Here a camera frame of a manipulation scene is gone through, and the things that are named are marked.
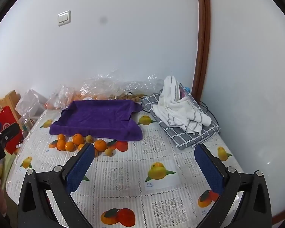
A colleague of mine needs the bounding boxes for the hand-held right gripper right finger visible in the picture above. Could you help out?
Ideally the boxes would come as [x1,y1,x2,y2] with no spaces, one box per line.
[194,144,272,228]

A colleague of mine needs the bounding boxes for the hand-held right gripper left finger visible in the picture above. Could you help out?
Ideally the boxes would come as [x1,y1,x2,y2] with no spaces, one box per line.
[18,142,96,228]

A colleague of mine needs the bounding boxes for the purple towel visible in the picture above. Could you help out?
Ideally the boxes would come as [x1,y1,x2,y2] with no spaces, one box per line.
[49,100,143,142]

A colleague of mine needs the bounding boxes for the red paper bag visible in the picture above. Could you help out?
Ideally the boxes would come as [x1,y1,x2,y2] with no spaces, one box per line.
[0,100,24,155]

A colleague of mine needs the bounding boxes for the wooden chair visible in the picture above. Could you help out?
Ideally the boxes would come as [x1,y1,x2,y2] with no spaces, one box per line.
[0,90,22,114]

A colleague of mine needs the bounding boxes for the grey checked cloth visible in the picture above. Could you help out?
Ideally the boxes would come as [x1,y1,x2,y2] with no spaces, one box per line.
[142,83,221,150]

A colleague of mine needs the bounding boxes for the translucent white plastic bag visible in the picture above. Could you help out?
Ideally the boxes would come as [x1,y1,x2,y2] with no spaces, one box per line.
[15,89,48,117]

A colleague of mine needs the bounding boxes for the clear plastic bag of carrots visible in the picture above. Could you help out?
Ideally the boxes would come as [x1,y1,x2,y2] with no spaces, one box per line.
[46,85,76,110]

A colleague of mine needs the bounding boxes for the white striped towel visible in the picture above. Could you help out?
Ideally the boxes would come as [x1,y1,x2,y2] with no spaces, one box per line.
[151,75,212,134]

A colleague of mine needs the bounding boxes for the pink and blue packet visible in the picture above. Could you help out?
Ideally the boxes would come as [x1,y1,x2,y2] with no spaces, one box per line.
[180,85,192,98]

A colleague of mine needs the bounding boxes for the clear plastic bag of mandarins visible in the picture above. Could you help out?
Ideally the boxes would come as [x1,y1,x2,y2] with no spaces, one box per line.
[79,70,164,100]

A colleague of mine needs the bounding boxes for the clear plastic bag of longans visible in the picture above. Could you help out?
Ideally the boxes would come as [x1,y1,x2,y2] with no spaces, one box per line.
[109,92,146,103]

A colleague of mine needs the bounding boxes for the black cable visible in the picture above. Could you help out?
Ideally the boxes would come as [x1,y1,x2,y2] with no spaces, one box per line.
[199,100,219,124]

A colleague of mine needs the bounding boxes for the white light switch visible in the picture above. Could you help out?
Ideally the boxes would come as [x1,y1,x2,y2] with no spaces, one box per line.
[58,10,71,26]

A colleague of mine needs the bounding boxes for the brown wooden door frame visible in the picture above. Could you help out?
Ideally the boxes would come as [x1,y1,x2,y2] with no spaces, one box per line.
[192,0,211,104]

